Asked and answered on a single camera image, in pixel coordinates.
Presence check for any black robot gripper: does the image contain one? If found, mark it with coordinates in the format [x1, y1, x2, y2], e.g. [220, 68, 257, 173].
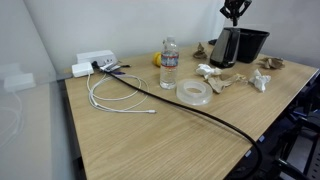
[219, 0, 253, 27]

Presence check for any black plastic bin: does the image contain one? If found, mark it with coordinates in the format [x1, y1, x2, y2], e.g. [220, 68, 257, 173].
[234, 28, 271, 64]

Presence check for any crumpled brown paper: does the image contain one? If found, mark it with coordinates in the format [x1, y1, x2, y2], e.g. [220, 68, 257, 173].
[192, 42, 208, 60]
[259, 56, 286, 70]
[207, 73, 248, 94]

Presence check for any crumpled white tissue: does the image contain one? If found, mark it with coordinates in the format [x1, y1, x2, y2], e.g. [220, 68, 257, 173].
[248, 68, 272, 93]
[195, 63, 223, 80]

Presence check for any clear plastic water bottle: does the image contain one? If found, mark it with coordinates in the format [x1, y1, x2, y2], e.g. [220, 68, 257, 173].
[159, 35, 180, 90]

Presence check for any yellow toy pumpkin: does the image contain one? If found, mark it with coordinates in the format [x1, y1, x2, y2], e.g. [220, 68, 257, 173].
[152, 51, 163, 68]

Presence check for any large clear tape roll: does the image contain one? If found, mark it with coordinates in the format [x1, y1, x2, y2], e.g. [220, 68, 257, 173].
[175, 78, 214, 107]

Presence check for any grey plug connector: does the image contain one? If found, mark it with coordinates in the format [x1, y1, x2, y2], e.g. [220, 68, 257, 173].
[99, 62, 122, 73]

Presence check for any white power strip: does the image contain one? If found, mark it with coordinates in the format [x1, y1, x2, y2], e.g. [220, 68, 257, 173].
[76, 49, 118, 66]

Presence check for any white power adapter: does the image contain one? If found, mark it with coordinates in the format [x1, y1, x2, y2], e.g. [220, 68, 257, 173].
[71, 61, 95, 78]

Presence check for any black office chair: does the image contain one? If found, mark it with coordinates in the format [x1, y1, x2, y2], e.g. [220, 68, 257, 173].
[273, 111, 320, 180]

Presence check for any thick black cable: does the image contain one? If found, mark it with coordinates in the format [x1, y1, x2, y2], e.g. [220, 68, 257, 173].
[91, 61, 264, 180]

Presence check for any white charging cable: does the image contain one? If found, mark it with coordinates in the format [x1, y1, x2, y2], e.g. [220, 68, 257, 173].
[86, 72, 157, 115]

